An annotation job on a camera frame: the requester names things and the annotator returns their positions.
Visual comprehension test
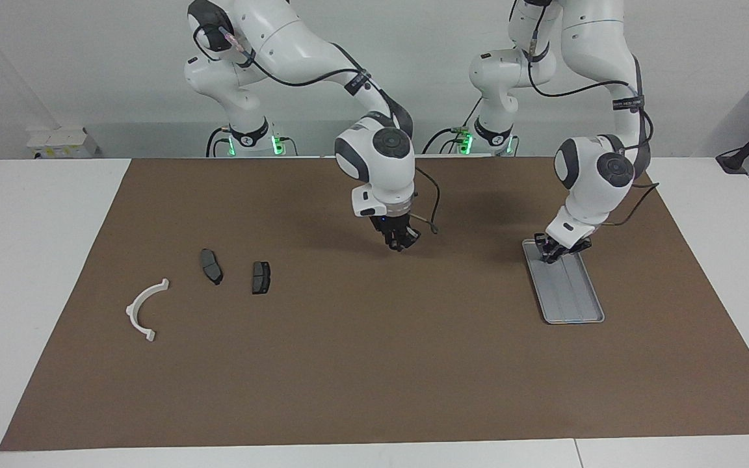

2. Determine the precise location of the silver metal tray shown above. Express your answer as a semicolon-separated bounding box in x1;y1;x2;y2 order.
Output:
521;239;605;324

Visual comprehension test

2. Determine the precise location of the brown table mat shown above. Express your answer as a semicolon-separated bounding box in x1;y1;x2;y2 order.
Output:
0;156;749;451

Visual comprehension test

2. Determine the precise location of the short dark brake pad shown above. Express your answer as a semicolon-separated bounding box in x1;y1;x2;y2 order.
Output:
251;261;272;295

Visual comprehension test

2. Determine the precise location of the long grey brake pad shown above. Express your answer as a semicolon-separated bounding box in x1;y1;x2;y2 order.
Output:
200;249;224;286

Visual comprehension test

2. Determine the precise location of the white box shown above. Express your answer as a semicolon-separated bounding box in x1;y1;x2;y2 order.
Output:
27;127;99;159

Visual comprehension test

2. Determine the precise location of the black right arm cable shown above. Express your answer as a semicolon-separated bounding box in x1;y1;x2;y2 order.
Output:
215;26;441;235

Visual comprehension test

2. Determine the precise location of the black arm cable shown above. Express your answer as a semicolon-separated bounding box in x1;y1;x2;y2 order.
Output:
526;0;660;228
215;26;441;235

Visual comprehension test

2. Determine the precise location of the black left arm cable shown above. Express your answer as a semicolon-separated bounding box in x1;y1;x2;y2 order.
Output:
526;0;660;228

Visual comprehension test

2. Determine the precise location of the white semicircular plastic bracket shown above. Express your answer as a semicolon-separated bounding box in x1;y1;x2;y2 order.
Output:
125;278;170;343

